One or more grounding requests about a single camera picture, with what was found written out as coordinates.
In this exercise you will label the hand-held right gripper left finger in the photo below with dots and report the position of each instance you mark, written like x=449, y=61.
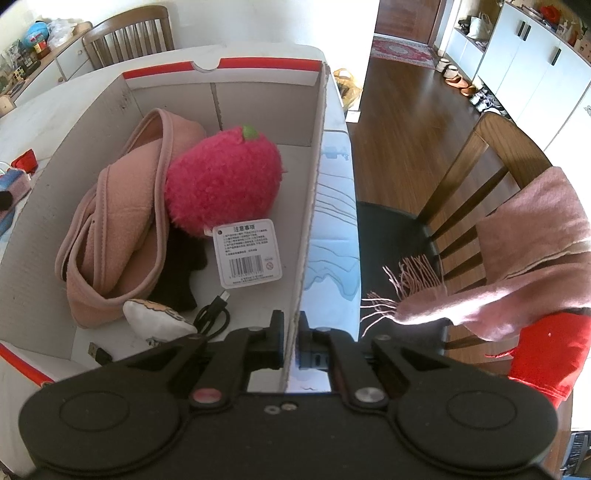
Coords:
x=277, y=341

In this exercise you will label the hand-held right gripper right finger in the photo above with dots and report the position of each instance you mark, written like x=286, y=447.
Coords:
x=304, y=341

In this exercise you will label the pink fleece cloth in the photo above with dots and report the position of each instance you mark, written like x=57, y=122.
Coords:
x=115, y=221

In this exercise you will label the white cardboard box red trim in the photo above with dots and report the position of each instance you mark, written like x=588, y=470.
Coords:
x=268, y=110

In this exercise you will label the red cloth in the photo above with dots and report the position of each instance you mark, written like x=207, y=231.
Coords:
x=25, y=161

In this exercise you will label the black dotted sock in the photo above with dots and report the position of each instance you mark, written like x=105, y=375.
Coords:
x=178, y=277

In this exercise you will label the pink strawberry plush toy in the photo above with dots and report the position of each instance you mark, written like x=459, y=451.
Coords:
x=221, y=180

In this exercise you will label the white paper sheet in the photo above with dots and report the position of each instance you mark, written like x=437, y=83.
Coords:
x=352, y=116

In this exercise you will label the red garment on chair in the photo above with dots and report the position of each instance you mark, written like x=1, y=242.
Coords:
x=549, y=355

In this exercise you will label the pink fringed scarf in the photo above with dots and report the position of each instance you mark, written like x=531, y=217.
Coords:
x=531, y=230

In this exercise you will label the yellow plastic bag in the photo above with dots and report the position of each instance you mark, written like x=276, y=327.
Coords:
x=348, y=90

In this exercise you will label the wooden chair black seat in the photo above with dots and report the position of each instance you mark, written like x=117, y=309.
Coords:
x=503, y=138

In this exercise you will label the row of shoes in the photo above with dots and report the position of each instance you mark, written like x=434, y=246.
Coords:
x=457, y=81

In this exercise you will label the red patterned rug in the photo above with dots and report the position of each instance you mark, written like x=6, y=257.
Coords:
x=401, y=50

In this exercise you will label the dark wooden door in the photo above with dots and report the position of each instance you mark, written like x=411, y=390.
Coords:
x=401, y=18

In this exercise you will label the white wooden sideboard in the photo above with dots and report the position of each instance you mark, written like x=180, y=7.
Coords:
x=74, y=55

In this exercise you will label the wooden slat-back chair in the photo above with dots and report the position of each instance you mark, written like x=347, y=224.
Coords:
x=124, y=21

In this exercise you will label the beige handbag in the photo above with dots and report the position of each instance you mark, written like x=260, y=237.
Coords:
x=480, y=27

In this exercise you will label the white plastic bag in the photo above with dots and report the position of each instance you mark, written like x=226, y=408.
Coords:
x=60, y=31

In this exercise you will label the pile of small trinkets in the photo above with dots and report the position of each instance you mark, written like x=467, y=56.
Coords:
x=18, y=64

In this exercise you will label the blue globe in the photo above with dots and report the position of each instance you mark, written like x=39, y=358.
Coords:
x=36, y=31

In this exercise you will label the red ornament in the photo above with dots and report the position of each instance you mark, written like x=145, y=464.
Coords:
x=550, y=13

